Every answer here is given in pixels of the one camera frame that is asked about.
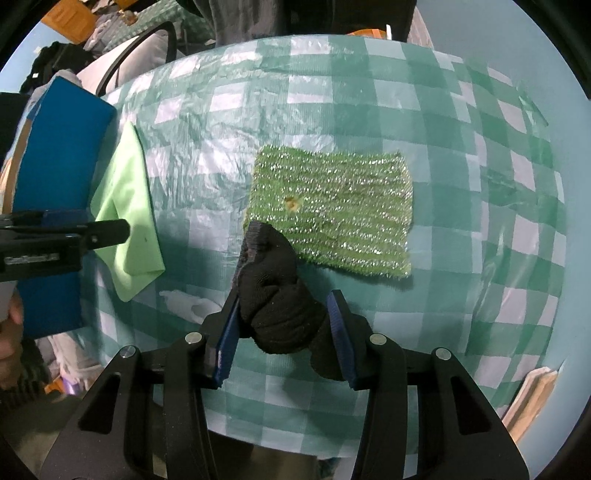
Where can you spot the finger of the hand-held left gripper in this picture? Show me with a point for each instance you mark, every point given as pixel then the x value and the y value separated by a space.
pixel 27 220
pixel 108 233

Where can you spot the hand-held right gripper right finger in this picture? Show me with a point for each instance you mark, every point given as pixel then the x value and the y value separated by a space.
pixel 339 337

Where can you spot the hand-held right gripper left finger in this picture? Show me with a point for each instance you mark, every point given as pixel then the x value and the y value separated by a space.
pixel 226 341

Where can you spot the light green cloth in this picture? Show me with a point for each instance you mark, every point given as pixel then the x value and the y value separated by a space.
pixel 129 184

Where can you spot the black sock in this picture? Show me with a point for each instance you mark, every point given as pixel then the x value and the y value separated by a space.
pixel 277 304

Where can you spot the cardboard box with blue outside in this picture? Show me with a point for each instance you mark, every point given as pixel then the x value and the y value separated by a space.
pixel 60 152

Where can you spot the person's left hand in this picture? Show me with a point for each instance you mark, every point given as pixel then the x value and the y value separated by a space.
pixel 9 355

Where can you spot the small white scrap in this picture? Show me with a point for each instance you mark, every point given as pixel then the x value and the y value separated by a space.
pixel 189 307

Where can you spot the pale plastic bag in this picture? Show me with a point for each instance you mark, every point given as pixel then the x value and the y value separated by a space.
pixel 69 364

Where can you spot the green glitter scrubbing cloth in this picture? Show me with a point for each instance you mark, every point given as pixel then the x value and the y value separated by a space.
pixel 332 207

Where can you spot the grey blanket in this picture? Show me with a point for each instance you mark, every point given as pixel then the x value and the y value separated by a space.
pixel 69 78

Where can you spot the black bag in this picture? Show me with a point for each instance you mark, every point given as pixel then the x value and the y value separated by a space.
pixel 55 60

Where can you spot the beige duvet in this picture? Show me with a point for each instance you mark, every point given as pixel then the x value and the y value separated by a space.
pixel 138 60

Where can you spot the black chair armrest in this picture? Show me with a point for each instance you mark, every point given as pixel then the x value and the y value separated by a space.
pixel 138 55

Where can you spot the person's olive clothing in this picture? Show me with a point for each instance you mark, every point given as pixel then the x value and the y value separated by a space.
pixel 27 443

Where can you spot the pile of grey clothes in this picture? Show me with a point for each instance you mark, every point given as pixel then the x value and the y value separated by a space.
pixel 104 32

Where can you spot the beige cardboard pieces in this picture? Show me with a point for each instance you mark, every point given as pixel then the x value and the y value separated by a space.
pixel 531 401

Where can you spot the orange wooden cabinet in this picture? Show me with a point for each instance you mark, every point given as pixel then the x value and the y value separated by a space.
pixel 64 14

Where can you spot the table with green checked cloth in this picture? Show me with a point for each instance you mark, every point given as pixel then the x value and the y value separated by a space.
pixel 152 23

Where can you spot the green checked plastic tablecloth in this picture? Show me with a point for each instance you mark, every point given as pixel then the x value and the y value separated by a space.
pixel 369 101

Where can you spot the grey garment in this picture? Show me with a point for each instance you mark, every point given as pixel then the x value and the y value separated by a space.
pixel 240 16

